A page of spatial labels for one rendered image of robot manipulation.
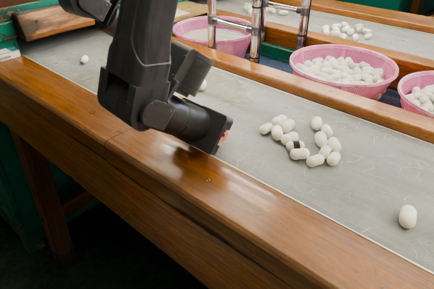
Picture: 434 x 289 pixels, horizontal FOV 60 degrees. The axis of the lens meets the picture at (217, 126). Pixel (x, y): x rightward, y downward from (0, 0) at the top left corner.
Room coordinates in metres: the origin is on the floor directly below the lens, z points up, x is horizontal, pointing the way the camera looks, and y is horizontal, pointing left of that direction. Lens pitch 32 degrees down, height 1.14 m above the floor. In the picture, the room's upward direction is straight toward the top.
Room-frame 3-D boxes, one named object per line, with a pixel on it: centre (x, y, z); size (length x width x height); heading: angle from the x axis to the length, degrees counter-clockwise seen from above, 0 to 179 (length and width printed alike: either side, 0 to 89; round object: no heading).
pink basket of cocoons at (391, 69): (0.90, -0.32, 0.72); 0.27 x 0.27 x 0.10
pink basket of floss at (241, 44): (1.19, 0.01, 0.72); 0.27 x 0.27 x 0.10
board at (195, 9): (1.34, 0.17, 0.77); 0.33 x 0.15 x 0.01; 138
